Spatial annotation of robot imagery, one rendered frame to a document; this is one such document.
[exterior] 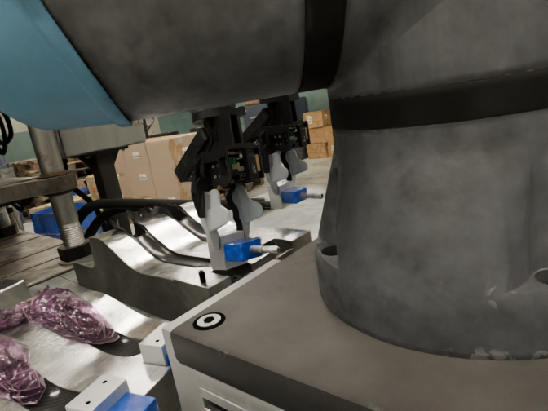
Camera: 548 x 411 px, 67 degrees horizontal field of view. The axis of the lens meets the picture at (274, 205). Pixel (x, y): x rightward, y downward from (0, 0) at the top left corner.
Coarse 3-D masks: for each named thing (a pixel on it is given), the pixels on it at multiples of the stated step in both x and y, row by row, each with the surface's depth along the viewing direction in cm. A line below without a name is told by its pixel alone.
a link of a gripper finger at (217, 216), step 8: (208, 192) 64; (216, 192) 63; (208, 200) 64; (216, 200) 63; (208, 208) 64; (216, 208) 63; (224, 208) 61; (208, 216) 63; (216, 216) 62; (224, 216) 61; (208, 224) 63; (216, 224) 62; (224, 224) 61; (208, 232) 63; (216, 232) 64; (216, 240) 64; (216, 248) 64
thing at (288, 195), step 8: (280, 184) 93; (288, 184) 94; (272, 192) 94; (280, 192) 93; (288, 192) 91; (296, 192) 90; (304, 192) 91; (272, 200) 95; (280, 200) 93; (288, 200) 92; (296, 200) 91; (272, 208) 95; (280, 208) 94
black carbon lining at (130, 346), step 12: (120, 336) 58; (96, 348) 55; (108, 348) 56; (120, 348) 57; (132, 348) 56; (48, 384) 49; (48, 396) 48; (60, 396) 48; (72, 396) 48; (24, 408) 46; (36, 408) 46; (48, 408) 47; (60, 408) 46
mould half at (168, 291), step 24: (168, 216) 92; (192, 216) 94; (96, 240) 83; (120, 240) 82; (168, 240) 85; (192, 240) 86; (264, 240) 79; (96, 264) 86; (120, 264) 79; (144, 264) 77; (168, 264) 76; (96, 288) 90; (120, 288) 82; (144, 288) 75; (168, 288) 69; (192, 288) 64; (216, 288) 63; (168, 312) 72
